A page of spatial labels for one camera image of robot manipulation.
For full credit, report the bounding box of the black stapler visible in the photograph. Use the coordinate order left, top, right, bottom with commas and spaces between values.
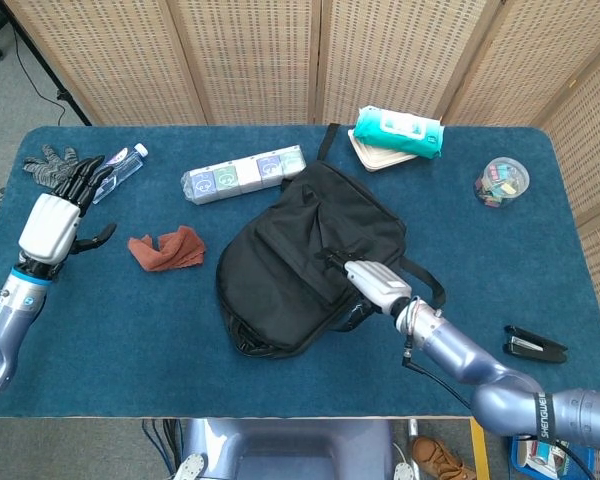
502, 324, 569, 364

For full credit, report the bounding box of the cable bundle under table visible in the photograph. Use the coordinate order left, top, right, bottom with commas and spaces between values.
142, 418, 184, 480

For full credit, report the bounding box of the brown leather shoe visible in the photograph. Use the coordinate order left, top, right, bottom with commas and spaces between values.
410, 434, 476, 480

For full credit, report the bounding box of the wrapped row of tissue boxes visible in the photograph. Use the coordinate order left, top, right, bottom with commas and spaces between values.
181, 145, 307, 206

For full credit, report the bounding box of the blue bin with clutter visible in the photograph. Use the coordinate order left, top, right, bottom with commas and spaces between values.
510, 433, 597, 476

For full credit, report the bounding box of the clear jar of coloured clips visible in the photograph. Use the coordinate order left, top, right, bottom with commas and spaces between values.
474, 156, 531, 209

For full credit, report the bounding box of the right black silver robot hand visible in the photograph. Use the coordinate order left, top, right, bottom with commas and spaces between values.
315, 247, 414, 316

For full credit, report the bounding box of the grey striped work glove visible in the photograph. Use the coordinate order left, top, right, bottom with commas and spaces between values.
22, 144, 84, 187

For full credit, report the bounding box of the black stand leg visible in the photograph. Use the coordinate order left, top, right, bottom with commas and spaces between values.
7, 19, 92, 126

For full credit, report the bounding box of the beige flat lunch box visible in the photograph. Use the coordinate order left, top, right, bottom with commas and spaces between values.
348, 128, 421, 174

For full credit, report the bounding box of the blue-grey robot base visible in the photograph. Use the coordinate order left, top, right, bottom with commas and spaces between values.
172, 418, 396, 480

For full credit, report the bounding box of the woven rattan folding screen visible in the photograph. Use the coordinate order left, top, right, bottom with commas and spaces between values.
2, 0, 600, 361

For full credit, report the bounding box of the black printed velcro strap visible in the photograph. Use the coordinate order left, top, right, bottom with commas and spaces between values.
532, 392, 557, 441

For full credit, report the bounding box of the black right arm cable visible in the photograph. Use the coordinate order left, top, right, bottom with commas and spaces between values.
402, 298, 474, 407

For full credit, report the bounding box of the clear plastic water bottle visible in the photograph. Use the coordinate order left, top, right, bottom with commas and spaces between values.
92, 143, 149, 205

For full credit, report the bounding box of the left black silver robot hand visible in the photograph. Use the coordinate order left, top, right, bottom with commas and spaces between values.
18, 154, 118, 262

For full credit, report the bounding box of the teal wet wipes pack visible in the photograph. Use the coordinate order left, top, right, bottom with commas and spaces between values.
353, 105, 446, 160

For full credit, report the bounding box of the black fabric backpack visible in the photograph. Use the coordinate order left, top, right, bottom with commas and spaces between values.
215, 123, 447, 359

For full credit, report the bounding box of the rust brown cloth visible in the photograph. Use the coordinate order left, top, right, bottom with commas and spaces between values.
127, 225, 207, 273

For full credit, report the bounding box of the black floor cable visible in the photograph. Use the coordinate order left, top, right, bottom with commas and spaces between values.
15, 29, 67, 126

